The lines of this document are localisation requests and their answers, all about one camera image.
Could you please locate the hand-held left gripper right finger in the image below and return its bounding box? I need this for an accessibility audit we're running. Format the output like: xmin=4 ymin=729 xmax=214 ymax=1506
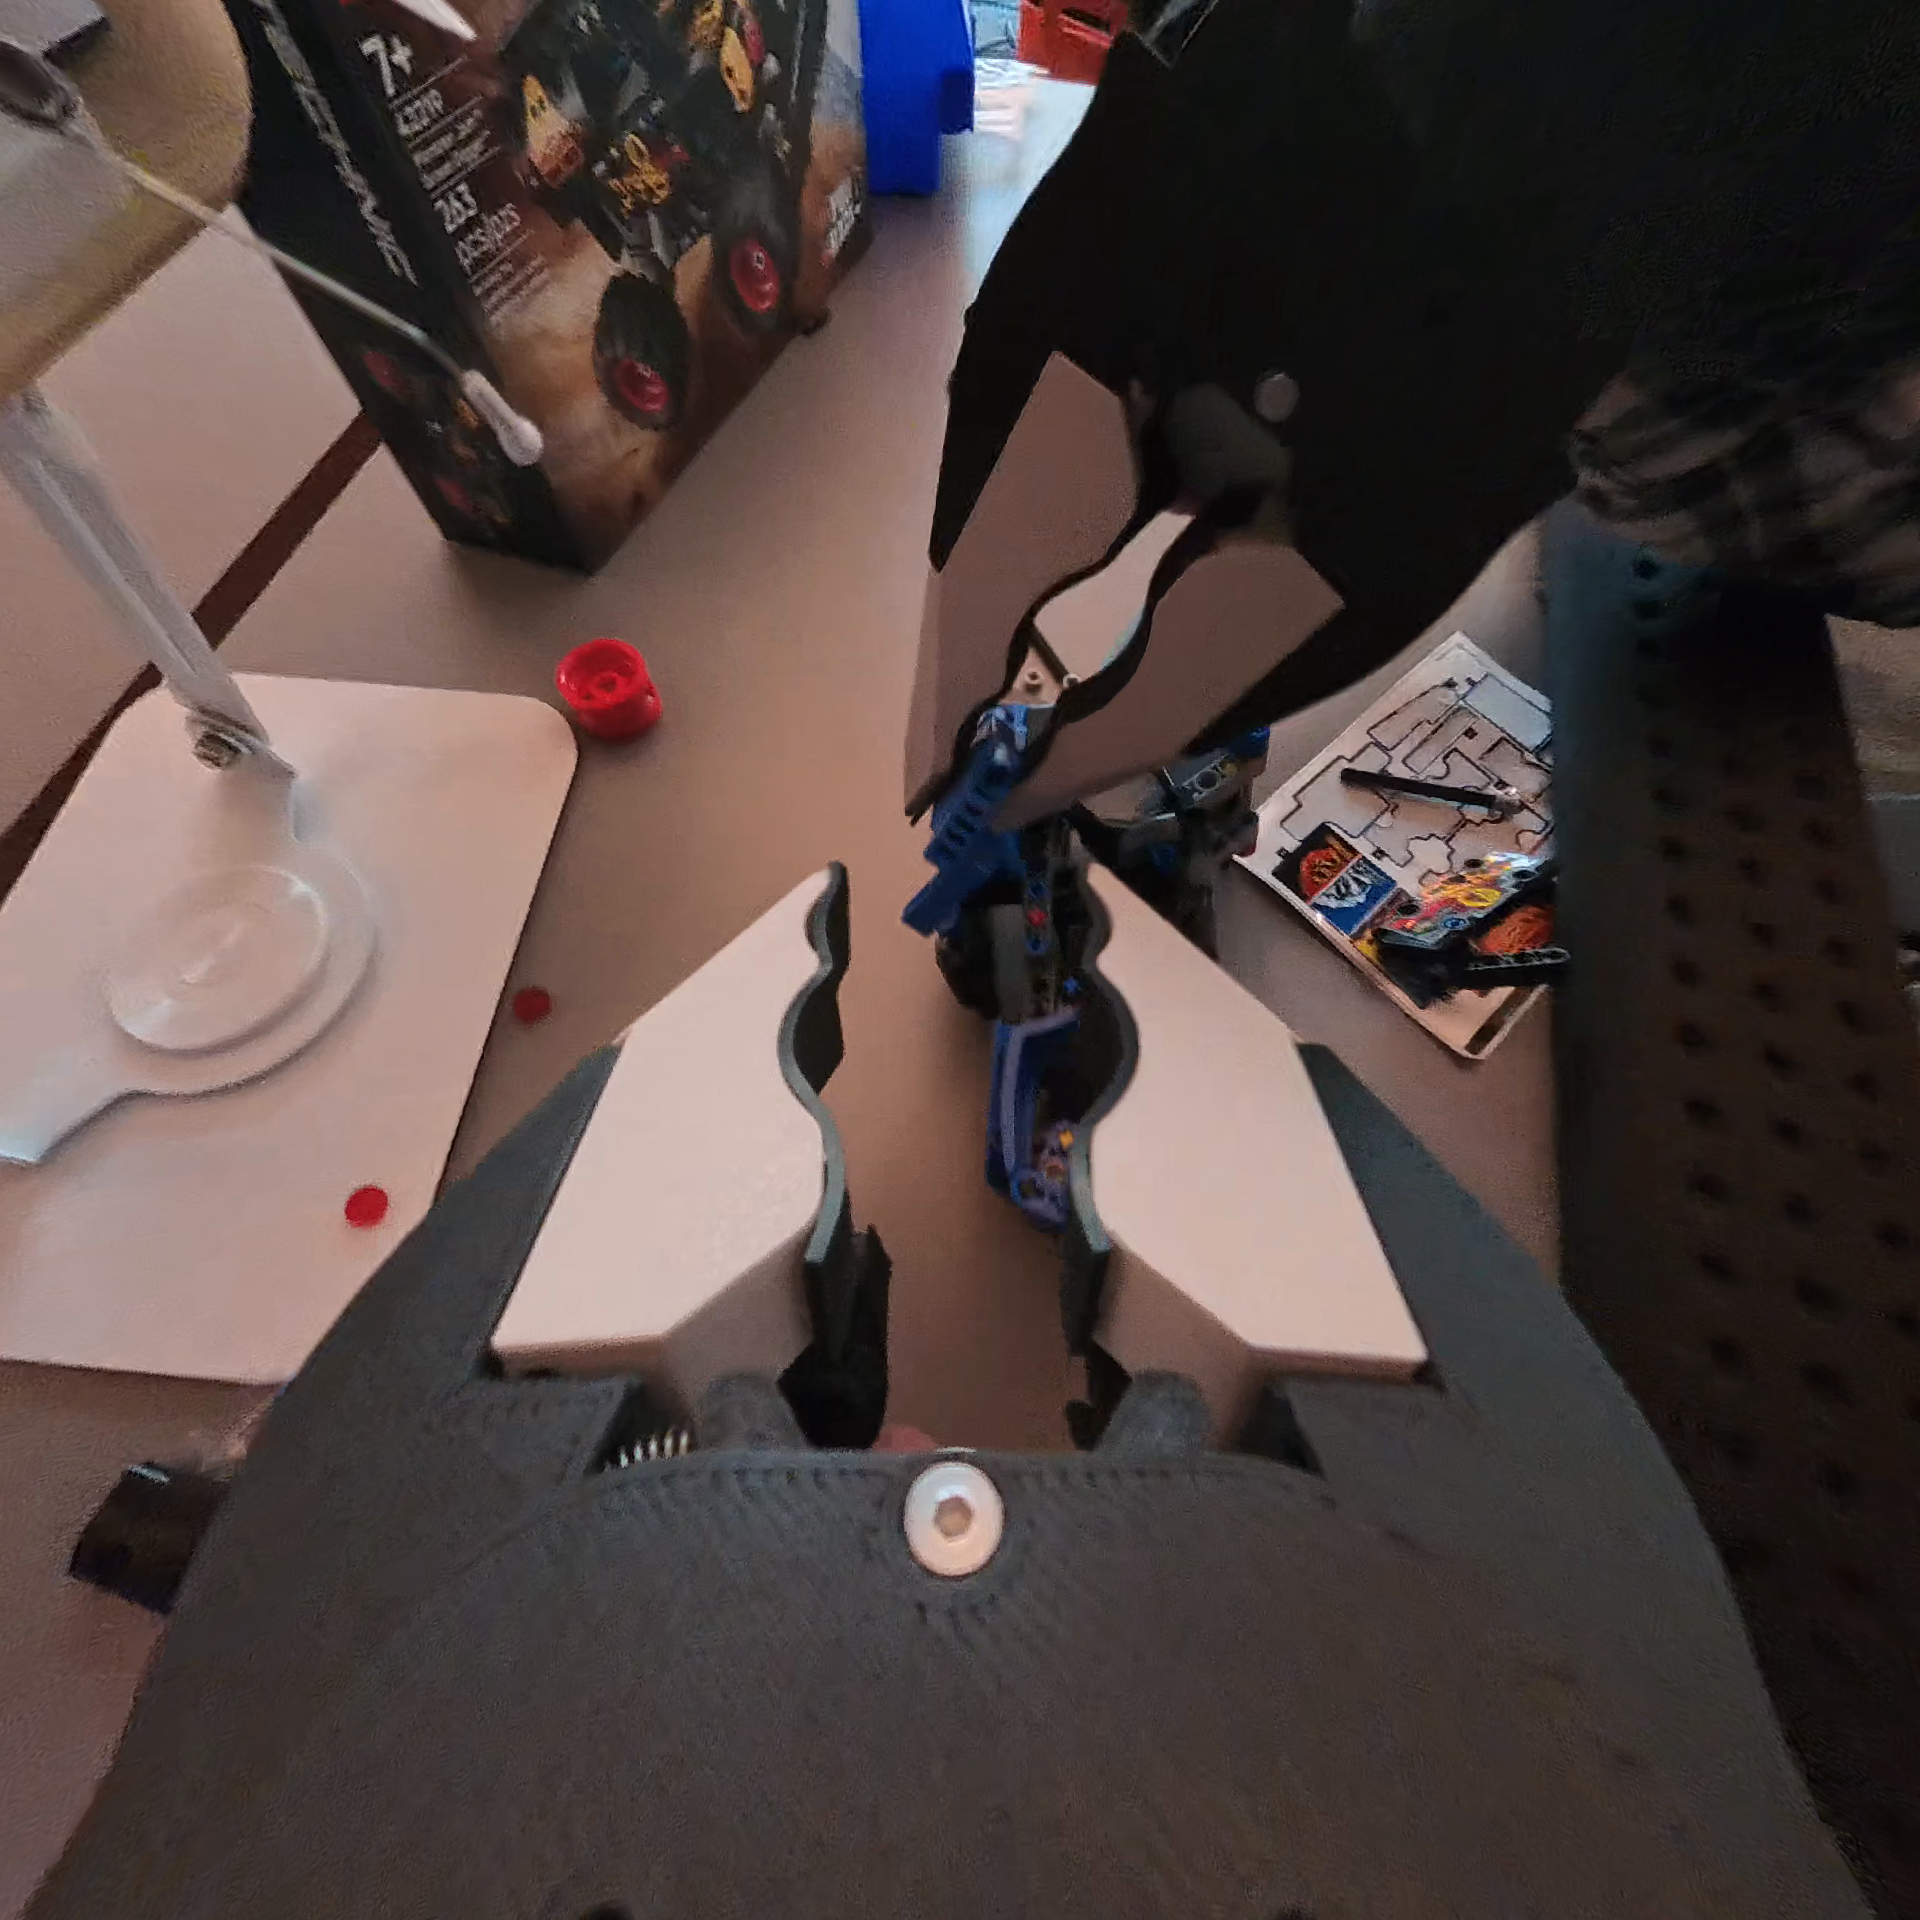
xmin=1056 ymin=863 xmax=1430 ymax=1444

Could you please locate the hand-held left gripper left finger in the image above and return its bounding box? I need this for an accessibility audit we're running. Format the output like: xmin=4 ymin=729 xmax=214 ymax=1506
xmin=488 ymin=863 xmax=893 ymax=1449

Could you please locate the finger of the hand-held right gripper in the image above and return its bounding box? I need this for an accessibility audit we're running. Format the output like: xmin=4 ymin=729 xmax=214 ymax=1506
xmin=900 ymin=352 xmax=1190 ymax=819
xmin=987 ymin=528 xmax=1347 ymax=834

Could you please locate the long black axle grey end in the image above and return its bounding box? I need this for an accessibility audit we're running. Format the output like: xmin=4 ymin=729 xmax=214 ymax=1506
xmin=1339 ymin=766 xmax=1524 ymax=819

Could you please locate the blue brick assembly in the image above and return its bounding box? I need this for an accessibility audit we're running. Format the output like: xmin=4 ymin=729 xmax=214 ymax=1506
xmin=900 ymin=702 xmax=1058 ymax=939

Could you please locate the black blue brick truck model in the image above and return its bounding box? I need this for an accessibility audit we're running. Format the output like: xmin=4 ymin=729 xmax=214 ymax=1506
xmin=900 ymin=697 xmax=1269 ymax=1240

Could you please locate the black skull sticker panel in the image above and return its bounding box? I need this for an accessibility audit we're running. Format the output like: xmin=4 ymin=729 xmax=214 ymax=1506
xmin=1372 ymin=849 xmax=1576 ymax=1008

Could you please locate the person's right forearm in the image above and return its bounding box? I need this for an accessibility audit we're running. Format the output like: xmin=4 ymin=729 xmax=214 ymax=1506
xmin=1569 ymin=345 xmax=1920 ymax=634

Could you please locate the sticker sheet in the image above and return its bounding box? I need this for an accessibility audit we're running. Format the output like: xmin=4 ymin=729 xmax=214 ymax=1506
xmin=1232 ymin=632 xmax=1562 ymax=1064

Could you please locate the orange box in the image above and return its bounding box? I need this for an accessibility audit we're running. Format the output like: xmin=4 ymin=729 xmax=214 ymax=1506
xmin=1020 ymin=0 xmax=1128 ymax=84

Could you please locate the white book stand base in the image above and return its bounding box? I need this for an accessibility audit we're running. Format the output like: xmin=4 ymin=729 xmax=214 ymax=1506
xmin=0 ymin=672 xmax=579 ymax=1386

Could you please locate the blue storage bin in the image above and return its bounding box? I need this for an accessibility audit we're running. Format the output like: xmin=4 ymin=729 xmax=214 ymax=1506
xmin=858 ymin=0 xmax=977 ymax=196

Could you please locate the red wheel hub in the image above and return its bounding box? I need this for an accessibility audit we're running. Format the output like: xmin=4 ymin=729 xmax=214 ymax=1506
xmin=555 ymin=639 xmax=665 ymax=742

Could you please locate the black dotted mat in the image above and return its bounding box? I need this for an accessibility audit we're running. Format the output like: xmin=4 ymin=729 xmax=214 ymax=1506
xmin=1545 ymin=497 xmax=1920 ymax=1920

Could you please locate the monster truck set box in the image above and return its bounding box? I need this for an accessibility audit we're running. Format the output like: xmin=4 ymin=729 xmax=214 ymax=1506
xmin=225 ymin=0 xmax=876 ymax=576

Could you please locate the black connector block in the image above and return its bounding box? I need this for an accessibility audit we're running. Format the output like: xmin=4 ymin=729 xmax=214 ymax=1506
xmin=70 ymin=1463 xmax=227 ymax=1614

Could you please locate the wooden book stand tray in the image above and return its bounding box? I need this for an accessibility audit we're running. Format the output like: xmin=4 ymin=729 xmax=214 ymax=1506
xmin=0 ymin=0 xmax=250 ymax=401

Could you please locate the grey page holder bar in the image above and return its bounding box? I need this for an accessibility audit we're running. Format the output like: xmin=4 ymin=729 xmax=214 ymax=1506
xmin=0 ymin=36 xmax=153 ymax=388

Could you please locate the wire page holder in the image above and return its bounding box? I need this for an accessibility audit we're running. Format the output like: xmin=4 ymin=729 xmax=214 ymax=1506
xmin=129 ymin=159 xmax=544 ymax=467

